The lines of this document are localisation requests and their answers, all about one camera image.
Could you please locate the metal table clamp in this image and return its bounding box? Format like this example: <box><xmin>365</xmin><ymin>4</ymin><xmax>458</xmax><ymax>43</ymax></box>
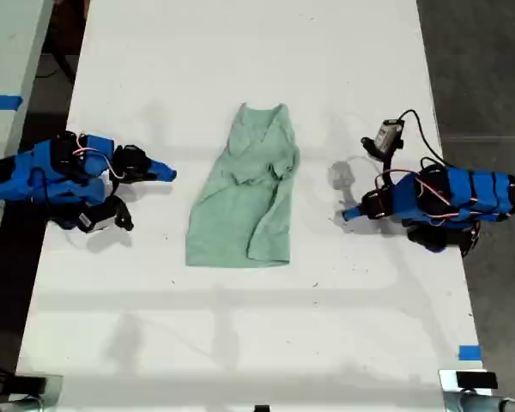
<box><xmin>0</xmin><ymin>373</ymin><xmax>65</xmax><ymax>412</ymax></box>
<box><xmin>438</xmin><ymin>367</ymin><xmax>515</xmax><ymax>412</ymax></box>

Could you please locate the short blue tape piece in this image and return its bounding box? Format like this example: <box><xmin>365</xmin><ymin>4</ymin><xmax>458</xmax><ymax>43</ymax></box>
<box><xmin>457</xmin><ymin>344</ymin><xmax>483</xmax><ymax>362</ymax></box>

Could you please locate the pale side table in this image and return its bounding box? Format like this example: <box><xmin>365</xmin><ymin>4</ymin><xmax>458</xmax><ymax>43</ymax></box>
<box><xmin>0</xmin><ymin>0</ymin><xmax>56</xmax><ymax>276</ymax></box>

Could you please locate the gripper camera cable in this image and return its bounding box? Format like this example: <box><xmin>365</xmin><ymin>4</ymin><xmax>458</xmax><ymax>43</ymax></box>
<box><xmin>396</xmin><ymin>108</ymin><xmax>451</xmax><ymax>169</ymax></box>

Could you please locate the arm red white wire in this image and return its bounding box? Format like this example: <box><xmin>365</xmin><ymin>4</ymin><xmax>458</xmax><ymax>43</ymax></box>
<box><xmin>72</xmin><ymin>135</ymin><xmax>126</xmax><ymax>181</ymax></box>

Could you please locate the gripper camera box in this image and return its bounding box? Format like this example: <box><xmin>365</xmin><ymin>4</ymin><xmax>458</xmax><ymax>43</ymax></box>
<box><xmin>375</xmin><ymin>118</ymin><xmax>405</xmax><ymax>153</ymax></box>
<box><xmin>76</xmin><ymin>206</ymin><xmax>115</xmax><ymax>235</ymax></box>

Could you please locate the pale green T-shirt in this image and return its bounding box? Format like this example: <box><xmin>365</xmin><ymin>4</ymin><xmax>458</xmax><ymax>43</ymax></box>
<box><xmin>184</xmin><ymin>101</ymin><xmax>302</xmax><ymax>269</ymax></box>

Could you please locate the small black box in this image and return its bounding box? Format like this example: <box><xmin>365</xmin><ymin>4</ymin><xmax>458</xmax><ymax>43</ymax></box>
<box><xmin>456</xmin><ymin>371</ymin><xmax>499</xmax><ymax>391</ymax></box>
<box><xmin>13</xmin><ymin>376</ymin><xmax>49</xmax><ymax>394</ymax></box>

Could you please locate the gripper camera stalk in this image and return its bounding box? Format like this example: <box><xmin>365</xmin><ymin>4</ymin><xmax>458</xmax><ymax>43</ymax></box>
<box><xmin>105</xmin><ymin>195</ymin><xmax>135</xmax><ymax>233</ymax></box>
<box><xmin>360</xmin><ymin>136</ymin><xmax>403</xmax><ymax>184</ymax></box>

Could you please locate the long blue tape strip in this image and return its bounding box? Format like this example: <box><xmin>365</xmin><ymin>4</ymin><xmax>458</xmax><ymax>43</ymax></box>
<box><xmin>0</xmin><ymin>94</ymin><xmax>24</xmax><ymax>112</ymax></box>

